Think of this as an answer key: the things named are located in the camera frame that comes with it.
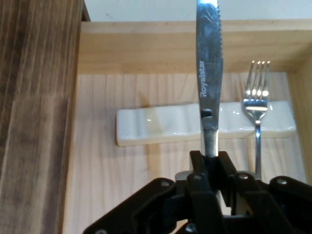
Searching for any dark wooden cabinet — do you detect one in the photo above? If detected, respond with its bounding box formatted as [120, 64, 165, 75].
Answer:
[0, 0, 91, 234]

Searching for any silver table knife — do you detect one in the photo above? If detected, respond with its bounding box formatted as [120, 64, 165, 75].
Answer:
[195, 0, 224, 159]

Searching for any light wooden drawer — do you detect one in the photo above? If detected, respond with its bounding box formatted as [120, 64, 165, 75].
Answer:
[62, 19, 312, 234]

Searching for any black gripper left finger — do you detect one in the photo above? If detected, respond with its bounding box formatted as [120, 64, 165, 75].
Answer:
[82, 150, 225, 234]

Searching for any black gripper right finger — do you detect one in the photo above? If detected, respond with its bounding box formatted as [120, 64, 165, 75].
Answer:
[215, 151, 312, 234]

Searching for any silver fork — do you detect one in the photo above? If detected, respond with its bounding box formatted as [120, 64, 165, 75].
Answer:
[241, 60, 271, 180]

